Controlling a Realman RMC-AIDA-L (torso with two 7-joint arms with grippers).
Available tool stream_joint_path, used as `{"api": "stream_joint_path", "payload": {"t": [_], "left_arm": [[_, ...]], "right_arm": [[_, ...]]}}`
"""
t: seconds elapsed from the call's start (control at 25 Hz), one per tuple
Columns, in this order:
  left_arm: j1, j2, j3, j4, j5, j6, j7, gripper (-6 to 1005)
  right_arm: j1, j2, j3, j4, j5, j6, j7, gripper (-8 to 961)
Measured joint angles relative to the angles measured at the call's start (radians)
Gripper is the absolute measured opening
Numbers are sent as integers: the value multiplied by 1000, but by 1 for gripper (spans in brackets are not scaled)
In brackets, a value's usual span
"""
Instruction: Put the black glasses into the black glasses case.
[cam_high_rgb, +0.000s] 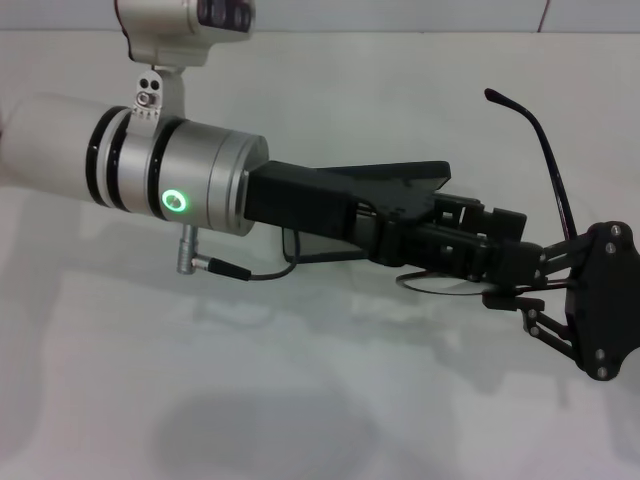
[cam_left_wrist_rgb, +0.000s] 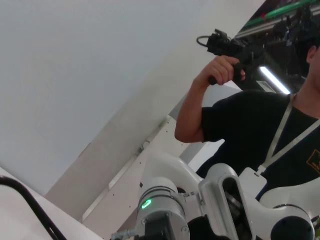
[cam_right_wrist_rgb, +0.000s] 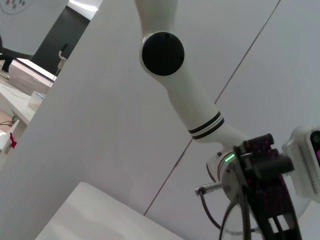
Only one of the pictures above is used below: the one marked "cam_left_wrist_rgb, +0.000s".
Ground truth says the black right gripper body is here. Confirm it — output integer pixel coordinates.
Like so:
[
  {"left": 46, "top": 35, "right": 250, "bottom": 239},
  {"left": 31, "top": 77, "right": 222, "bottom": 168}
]
[{"left": 139, "top": 216, "right": 176, "bottom": 240}]

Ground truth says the long ceiling light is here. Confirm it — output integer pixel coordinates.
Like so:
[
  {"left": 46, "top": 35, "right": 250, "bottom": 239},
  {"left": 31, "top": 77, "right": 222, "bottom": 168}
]
[{"left": 259, "top": 65, "right": 291, "bottom": 95}]

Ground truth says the thick black camera cable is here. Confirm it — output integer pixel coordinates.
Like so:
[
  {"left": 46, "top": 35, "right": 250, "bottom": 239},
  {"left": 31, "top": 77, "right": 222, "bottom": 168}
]
[{"left": 0, "top": 176, "right": 67, "bottom": 240}]

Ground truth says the right gripper cable with connector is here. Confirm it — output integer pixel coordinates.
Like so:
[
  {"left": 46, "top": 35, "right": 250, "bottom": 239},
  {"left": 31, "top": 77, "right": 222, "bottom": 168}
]
[{"left": 111, "top": 228, "right": 142, "bottom": 240}]

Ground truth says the green overhead rail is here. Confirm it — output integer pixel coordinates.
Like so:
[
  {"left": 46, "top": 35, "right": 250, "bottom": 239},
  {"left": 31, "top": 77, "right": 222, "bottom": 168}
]
[{"left": 243, "top": 0, "right": 305, "bottom": 27}]

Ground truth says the person's right hand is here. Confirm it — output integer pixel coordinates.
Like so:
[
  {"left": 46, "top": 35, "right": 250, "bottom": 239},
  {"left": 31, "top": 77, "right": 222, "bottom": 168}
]
[{"left": 192, "top": 54, "right": 246, "bottom": 87}]

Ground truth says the person's black t-shirt torso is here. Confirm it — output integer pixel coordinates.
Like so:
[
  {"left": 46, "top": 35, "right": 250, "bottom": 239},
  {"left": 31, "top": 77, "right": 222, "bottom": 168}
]
[{"left": 196, "top": 89, "right": 320, "bottom": 201}]

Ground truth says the black overhead rig equipment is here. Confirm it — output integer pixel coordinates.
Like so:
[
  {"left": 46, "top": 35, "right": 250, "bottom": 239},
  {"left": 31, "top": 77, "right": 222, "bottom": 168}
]
[{"left": 272, "top": 0, "right": 320, "bottom": 48}]

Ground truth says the person's right forearm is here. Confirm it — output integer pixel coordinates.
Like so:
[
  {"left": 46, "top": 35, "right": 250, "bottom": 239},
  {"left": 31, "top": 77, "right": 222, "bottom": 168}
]
[{"left": 174, "top": 79, "right": 221, "bottom": 144}]

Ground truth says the black handheld teleoperation controller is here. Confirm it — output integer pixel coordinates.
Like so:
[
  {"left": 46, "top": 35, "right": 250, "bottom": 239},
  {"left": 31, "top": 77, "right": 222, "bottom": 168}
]
[{"left": 196, "top": 28, "right": 263, "bottom": 86}]

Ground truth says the grey lanyard with clip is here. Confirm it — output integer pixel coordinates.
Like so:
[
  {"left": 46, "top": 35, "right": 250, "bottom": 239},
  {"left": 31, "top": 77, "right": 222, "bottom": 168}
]
[{"left": 253, "top": 93, "right": 320, "bottom": 177}]

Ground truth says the aluminium frame beam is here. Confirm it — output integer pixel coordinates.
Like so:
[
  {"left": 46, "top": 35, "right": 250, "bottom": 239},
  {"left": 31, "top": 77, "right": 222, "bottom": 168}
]
[{"left": 234, "top": 14, "right": 303, "bottom": 40}]

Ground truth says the person's head and neck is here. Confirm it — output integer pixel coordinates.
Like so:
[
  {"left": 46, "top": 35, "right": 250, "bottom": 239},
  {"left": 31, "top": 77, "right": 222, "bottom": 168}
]
[{"left": 291, "top": 42, "right": 320, "bottom": 121}]

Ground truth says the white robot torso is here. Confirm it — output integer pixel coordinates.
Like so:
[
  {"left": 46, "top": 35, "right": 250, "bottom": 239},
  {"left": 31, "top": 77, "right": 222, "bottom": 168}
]
[{"left": 238, "top": 166, "right": 320, "bottom": 210}]

